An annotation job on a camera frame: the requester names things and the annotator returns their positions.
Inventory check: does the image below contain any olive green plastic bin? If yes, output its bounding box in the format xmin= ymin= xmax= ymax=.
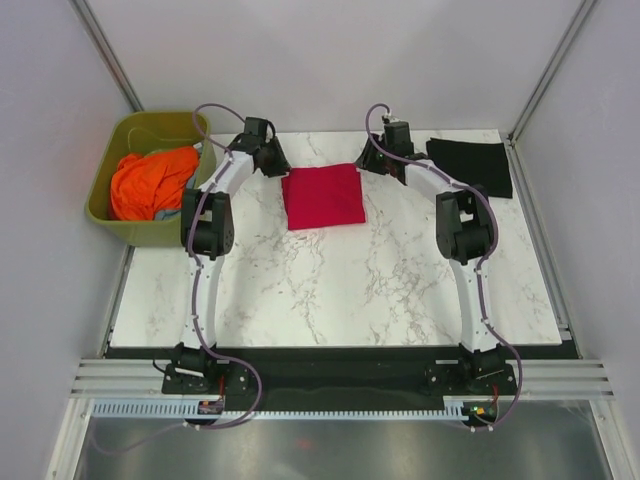
xmin=85 ymin=111 xmax=211 ymax=247

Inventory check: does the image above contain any right aluminium frame post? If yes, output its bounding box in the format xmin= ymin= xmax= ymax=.
xmin=506 ymin=0 xmax=600 ymax=144

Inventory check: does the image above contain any left aluminium frame post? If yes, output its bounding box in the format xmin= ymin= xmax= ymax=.
xmin=69 ymin=0 xmax=144 ymax=112

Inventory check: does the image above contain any white slotted cable duct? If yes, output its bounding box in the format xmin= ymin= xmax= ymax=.
xmin=91 ymin=398 xmax=497 ymax=421

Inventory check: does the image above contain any folded black t shirt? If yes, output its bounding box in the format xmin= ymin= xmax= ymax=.
xmin=426 ymin=138 xmax=513 ymax=199

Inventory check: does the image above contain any aluminium frame post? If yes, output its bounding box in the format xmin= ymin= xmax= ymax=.
xmin=506 ymin=0 xmax=600 ymax=144
xmin=69 ymin=0 xmax=144 ymax=112

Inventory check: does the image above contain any magenta red t shirt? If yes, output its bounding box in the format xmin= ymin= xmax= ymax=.
xmin=281 ymin=163 xmax=366 ymax=231

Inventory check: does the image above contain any orange t shirt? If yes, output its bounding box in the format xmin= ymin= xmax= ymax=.
xmin=109 ymin=146 xmax=199 ymax=222

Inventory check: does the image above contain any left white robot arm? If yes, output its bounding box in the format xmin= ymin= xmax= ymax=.
xmin=179 ymin=117 xmax=291 ymax=358

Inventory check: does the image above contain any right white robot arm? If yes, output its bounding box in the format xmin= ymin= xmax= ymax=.
xmin=355 ymin=113 xmax=499 ymax=394

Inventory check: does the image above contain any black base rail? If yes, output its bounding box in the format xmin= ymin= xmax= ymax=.
xmin=106 ymin=342 xmax=578 ymax=409

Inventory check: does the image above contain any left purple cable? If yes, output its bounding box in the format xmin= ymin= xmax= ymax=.
xmin=179 ymin=103 xmax=265 ymax=431

